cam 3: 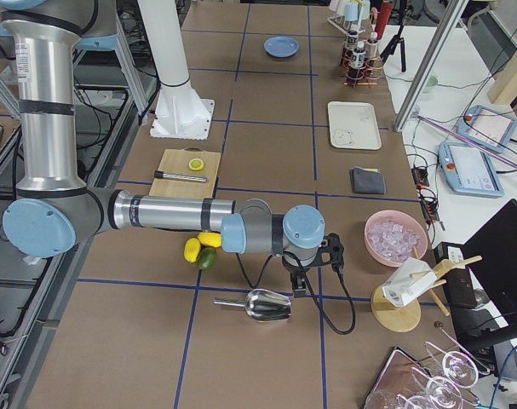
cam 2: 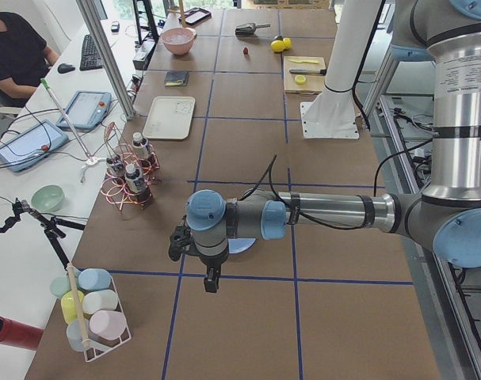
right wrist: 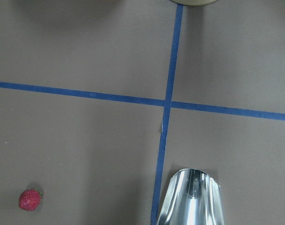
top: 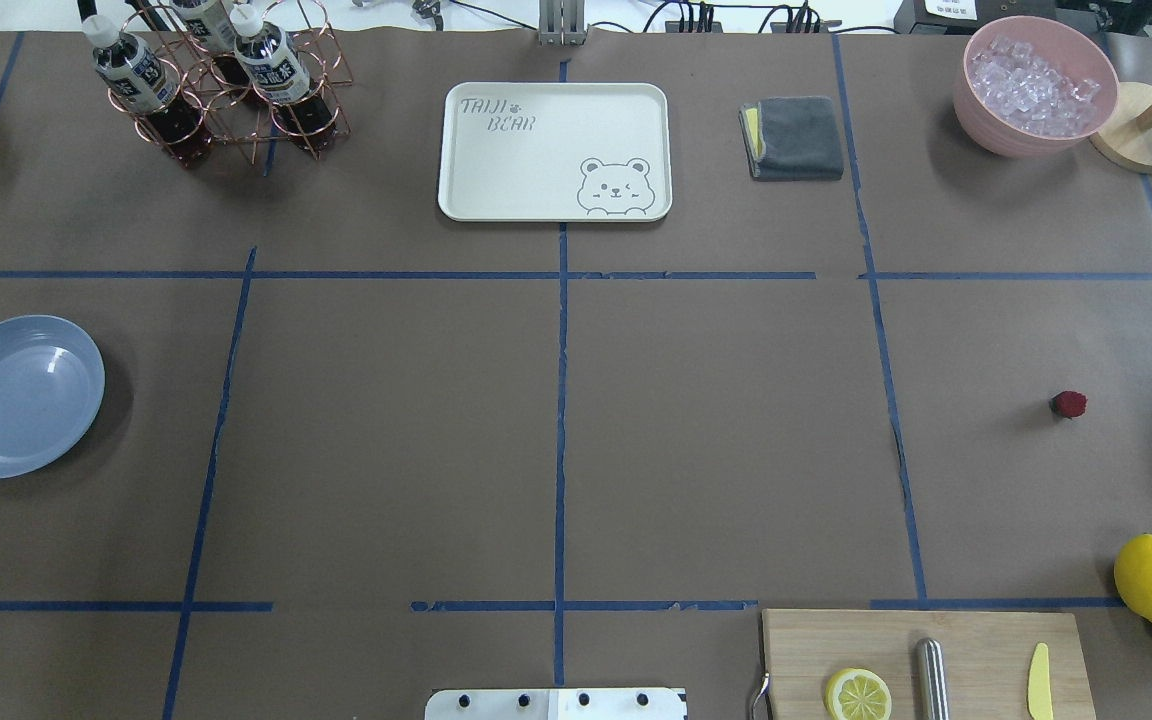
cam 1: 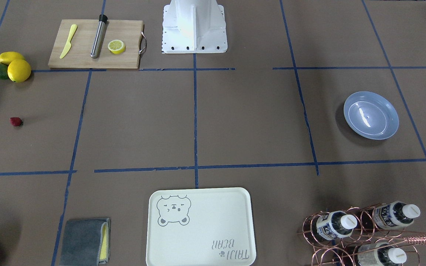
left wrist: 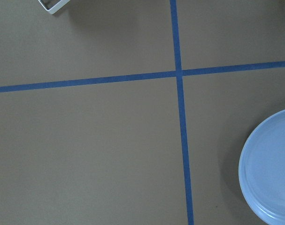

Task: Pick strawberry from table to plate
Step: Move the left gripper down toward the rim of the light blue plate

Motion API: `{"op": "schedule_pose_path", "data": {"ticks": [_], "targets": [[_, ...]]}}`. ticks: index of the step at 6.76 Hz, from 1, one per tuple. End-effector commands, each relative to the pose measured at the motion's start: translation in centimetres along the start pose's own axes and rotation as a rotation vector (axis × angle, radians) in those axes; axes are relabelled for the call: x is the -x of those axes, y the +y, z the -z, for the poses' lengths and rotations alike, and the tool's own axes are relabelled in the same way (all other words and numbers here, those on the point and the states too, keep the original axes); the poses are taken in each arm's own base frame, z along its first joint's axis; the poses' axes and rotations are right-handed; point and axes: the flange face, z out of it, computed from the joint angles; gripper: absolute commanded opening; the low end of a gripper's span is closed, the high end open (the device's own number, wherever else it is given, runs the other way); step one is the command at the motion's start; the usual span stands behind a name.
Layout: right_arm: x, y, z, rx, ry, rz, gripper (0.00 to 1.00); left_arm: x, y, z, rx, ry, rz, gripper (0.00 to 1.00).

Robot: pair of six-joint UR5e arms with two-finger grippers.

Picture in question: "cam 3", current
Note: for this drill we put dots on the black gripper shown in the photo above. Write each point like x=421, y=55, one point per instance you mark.
x=297, y=270

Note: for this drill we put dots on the blue round plate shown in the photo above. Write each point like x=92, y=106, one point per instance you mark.
x=281, y=46

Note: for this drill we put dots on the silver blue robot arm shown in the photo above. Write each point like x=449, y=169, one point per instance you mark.
x=55, y=209

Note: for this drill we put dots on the steel ice scoop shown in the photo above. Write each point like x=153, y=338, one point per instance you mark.
x=261, y=305

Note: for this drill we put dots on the green avocado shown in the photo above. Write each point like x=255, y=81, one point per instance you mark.
x=206, y=258

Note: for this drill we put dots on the yellow lemon back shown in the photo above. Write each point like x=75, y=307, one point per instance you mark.
x=209, y=239

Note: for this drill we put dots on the yellow lemon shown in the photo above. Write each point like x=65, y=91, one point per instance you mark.
x=191, y=250
x=209, y=239

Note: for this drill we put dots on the pink bowl of ice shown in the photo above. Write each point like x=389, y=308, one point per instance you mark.
x=392, y=236

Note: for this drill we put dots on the yellow lemon front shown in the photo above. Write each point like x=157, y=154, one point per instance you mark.
x=191, y=250

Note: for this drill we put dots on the wooden cup stand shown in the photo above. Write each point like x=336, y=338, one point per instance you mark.
x=407, y=318

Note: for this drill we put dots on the white paper carton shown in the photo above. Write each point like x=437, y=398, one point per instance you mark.
x=408, y=282

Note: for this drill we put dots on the grey folded cloth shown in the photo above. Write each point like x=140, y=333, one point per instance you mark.
x=367, y=181

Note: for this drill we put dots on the half lemon slice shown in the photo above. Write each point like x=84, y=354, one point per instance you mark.
x=196, y=164

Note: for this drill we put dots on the cream bear tray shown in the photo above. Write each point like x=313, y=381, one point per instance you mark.
x=353, y=125

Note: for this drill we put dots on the bamboo cutting board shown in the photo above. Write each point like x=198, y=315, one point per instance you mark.
x=176, y=161

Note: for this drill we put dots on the steel muddler black tip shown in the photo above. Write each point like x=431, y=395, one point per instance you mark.
x=158, y=174

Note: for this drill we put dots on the clear wine glass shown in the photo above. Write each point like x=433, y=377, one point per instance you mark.
x=440, y=391
x=454, y=365

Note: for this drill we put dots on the blue teach pendant near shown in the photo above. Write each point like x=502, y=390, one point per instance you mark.
x=469, y=171

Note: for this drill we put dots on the blue teach pendant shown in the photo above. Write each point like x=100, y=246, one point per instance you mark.
x=487, y=127
x=469, y=171

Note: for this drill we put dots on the black monitor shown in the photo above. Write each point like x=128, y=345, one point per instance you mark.
x=496, y=243

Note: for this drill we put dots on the dark bottle white cap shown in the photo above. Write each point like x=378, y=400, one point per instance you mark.
x=350, y=43

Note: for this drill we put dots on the blue teach pendant far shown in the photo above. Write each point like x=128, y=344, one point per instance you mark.
x=487, y=127

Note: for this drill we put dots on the light blue cup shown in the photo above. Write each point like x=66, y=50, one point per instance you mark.
x=352, y=10

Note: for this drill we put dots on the red cylinder bottle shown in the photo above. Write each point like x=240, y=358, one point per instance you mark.
x=383, y=17

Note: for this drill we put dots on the black tripod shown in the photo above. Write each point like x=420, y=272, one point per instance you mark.
x=397, y=41

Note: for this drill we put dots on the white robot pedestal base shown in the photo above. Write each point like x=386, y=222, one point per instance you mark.
x=180, y=113

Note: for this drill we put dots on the copper wire bottle rack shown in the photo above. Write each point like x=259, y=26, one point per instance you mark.
x=372, y=69

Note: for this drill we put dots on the white wire cup rack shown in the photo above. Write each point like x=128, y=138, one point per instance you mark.
x=344, y=26

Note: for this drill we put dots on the aluminium frame post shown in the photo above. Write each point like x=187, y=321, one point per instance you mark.
x=439, y=40

